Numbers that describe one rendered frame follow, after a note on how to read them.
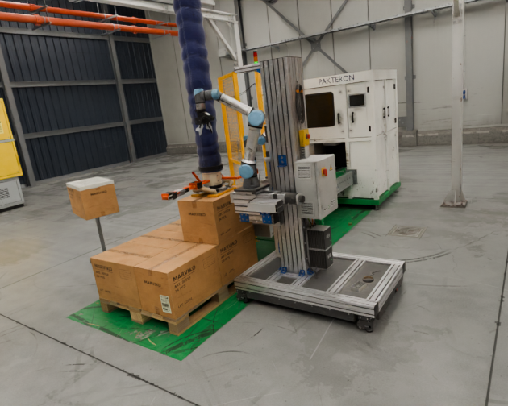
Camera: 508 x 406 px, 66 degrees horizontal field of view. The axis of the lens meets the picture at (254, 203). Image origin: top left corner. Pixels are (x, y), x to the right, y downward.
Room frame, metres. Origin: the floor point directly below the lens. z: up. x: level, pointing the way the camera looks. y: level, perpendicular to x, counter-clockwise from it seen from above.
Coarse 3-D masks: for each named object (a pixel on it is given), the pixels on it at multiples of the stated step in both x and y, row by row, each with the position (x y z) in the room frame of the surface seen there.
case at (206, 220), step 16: (192, 208) 3.40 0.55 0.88; (208, 208) 3.31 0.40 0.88; (224, 208) 3.41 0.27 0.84; (192, 224) 3.42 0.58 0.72; (208, 224) 3.32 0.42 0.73; (224, 224) 3.39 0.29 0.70; (240, 224) 3.60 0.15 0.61; (192, 240) 3.43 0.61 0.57; (208, 240) 3.33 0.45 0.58; (224, 240) 3.36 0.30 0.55
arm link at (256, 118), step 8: (256, 112) 3.04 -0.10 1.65; (248, 120) 3.04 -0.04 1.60; (256, 120) 3.03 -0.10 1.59; (256, 128) 3.04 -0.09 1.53; (248, 136) 3.08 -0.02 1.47; (256, 136) 3.07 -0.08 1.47; (248, 144) 3.07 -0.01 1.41; (256, 144) 3.09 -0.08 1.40; (248, 152) 3.07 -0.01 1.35; (248, 160) 3.07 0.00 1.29; (240, 168) 3.06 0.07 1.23; (248, 168) 3.05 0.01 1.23; (248, 176) 3.06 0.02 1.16
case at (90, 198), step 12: (84, 180) 4.94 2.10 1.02; (96, 180) 4.81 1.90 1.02; (108, 180) 4.69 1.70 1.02; (72, 192) 4.77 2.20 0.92; (84, 192) 4.49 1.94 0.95; (96, 192) 4.57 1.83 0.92; (108, 192) 4.65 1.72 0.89; (72, 204) 4.89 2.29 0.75; (84, 204) 4.48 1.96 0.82; (96, 204) 4.55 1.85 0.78; (108, 204) 4.64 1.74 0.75; (84, 216) 4.51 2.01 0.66; (96, 216) 4.54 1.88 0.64
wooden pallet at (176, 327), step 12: (228, 288) 3.47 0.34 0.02; (108, 300) 3.28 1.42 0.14; (204, 300) 3.07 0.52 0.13; (216, 300) 3.23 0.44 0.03; (108, 312) 3.31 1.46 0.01; (132, 312) 3.10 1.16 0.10; (144, 312) 3.00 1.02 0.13; (204, 312) 3.08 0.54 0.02; (180, 324) 2.82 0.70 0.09; (192, 324) 2.92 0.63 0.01
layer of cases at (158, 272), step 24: (144, 240) 3.67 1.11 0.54; (168, 240) 3.58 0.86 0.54; (240, 240) 3.56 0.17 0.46; (96, 264) 3.32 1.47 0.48; (120, 264) 3.11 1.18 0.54; (144, 264) 3.03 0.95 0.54; (168, 264) 2.96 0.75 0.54; (192, 264) 3.01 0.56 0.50; (216, 264) 3.25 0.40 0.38; (240, 264) 3.52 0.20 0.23; (120, 288) 3.16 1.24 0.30; (144, 288) 2.96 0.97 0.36; (168, 288) 2.80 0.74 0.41; (192, 288) 2.98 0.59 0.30; (216, 288) 3.21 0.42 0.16; (168, 312) 2.83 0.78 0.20
